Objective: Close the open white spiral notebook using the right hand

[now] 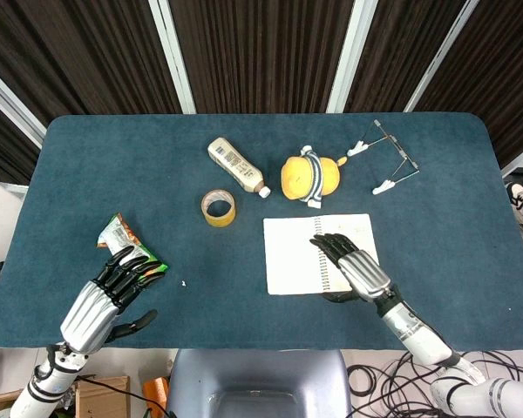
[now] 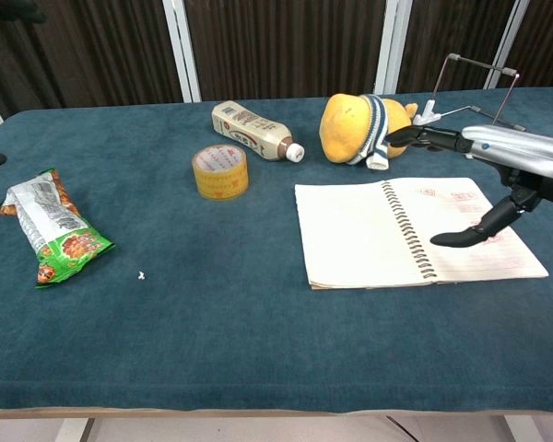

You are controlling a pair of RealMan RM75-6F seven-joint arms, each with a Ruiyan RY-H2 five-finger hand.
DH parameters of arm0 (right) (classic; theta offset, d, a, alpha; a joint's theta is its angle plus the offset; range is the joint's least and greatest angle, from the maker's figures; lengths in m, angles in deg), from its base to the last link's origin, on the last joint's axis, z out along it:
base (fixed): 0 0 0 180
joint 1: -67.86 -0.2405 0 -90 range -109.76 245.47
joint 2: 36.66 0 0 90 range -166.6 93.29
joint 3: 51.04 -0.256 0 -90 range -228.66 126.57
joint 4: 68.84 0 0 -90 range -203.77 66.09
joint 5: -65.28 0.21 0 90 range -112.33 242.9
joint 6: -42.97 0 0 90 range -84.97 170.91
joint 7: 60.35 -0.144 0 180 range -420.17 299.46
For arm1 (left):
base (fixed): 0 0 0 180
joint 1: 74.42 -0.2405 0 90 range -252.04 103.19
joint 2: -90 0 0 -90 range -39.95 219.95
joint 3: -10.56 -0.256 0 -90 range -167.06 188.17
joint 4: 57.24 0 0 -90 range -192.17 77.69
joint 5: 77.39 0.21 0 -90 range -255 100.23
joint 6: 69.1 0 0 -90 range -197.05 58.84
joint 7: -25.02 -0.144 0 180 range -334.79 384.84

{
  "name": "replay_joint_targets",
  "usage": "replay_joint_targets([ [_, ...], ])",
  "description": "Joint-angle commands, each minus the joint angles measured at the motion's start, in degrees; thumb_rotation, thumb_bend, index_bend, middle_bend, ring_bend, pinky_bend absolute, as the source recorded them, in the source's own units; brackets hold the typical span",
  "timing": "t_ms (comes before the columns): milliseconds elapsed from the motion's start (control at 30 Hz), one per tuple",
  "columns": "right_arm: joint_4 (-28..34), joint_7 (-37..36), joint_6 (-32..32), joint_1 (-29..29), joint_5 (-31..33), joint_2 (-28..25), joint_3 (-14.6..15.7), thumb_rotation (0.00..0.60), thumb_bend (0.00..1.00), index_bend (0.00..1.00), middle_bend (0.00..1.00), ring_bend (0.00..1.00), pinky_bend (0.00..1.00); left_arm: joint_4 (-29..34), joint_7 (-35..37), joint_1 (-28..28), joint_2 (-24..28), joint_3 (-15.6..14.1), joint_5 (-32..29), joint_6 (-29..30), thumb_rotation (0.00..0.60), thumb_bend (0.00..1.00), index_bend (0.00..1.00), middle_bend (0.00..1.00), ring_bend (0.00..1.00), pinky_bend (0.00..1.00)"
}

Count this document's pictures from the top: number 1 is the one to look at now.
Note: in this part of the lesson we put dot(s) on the yellow plush toy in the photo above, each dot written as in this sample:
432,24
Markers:
309,175

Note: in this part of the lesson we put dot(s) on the yellow tape roll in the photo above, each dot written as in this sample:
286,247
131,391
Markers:
218,208

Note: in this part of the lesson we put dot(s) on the green snack packet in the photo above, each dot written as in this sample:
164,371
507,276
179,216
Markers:
117,237

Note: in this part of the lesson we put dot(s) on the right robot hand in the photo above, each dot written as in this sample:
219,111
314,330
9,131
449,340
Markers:
362,271

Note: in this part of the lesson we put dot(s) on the orange object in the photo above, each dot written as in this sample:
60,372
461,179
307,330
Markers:
156,392

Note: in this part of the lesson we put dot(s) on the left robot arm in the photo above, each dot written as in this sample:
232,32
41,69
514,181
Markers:
39,383

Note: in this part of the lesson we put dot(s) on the spiral notebook with tan cover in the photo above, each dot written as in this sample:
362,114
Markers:
296,257

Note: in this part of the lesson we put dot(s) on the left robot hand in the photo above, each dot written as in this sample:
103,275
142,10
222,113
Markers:
91,310

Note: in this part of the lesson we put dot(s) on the cardboard box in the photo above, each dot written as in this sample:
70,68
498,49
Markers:
100,398

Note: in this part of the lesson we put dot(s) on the beige drink bottle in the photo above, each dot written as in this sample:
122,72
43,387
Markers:
237,167

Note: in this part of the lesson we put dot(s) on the blue table mat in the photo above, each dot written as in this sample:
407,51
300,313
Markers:
253,226

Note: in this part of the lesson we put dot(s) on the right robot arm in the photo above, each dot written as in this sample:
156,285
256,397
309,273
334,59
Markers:
436,348

